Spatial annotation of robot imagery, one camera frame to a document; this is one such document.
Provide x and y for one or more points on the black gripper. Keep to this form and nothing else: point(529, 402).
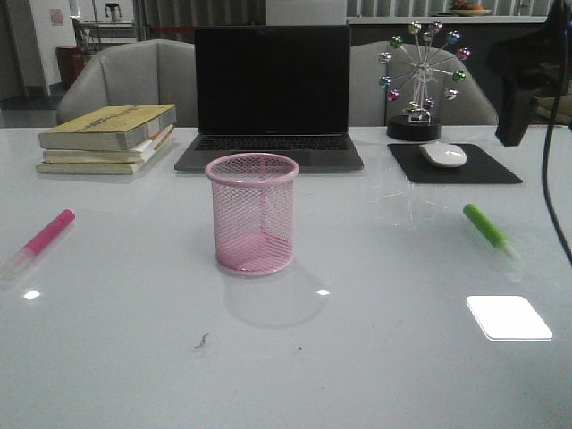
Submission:
point(532, 66)

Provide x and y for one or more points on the green highlighter pen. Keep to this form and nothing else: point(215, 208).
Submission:
point(499, 242)

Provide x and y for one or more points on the pink highlighter pen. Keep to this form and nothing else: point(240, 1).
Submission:
point(21, 260)

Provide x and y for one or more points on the pink mesh pen holder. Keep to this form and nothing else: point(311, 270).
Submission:
point(253, 212)

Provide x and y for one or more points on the fruit bowl on counter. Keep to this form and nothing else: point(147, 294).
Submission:
point(465, 8)

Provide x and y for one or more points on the ferris wheel desk toy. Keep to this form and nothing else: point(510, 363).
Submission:
point(418, 120)

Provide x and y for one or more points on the black mouse pad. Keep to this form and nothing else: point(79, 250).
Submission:
point(480, 168)

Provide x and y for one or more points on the white computer mouse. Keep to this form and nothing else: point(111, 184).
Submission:
point(443, 155)

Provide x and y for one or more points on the right grey armchair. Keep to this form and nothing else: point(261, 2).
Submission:
point(379, 89)

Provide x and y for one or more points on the grey armchair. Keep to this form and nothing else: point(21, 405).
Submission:
point(379, 89)
point(157, 71)

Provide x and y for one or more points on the grey open laptop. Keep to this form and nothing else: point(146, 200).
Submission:
point(273, 89)

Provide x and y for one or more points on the left grey armchair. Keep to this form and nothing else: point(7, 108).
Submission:
point(157, 71)

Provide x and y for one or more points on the middle cream book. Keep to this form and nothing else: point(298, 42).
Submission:
point(139, 154)

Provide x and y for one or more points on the cream book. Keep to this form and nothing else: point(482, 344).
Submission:
point(139, 154)
point(105, 168)

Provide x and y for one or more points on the top yellow book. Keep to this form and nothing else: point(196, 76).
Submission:
point(113, 128)

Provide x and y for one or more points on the red trash bin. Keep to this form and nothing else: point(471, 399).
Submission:
point(70, 64)

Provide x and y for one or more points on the bottom cream book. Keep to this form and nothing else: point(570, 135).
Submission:
point(105, 168)

